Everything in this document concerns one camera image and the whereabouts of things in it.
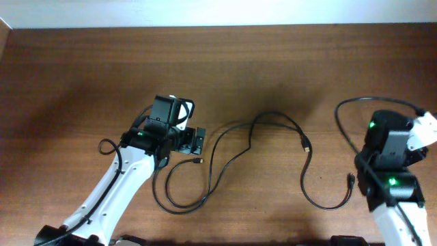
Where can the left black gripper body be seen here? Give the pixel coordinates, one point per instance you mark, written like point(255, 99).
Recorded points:
point(184, 141)

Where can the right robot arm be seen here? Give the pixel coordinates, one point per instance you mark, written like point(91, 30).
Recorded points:
point(394, 142)

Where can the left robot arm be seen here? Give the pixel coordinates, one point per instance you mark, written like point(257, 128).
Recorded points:
point(145, 148)

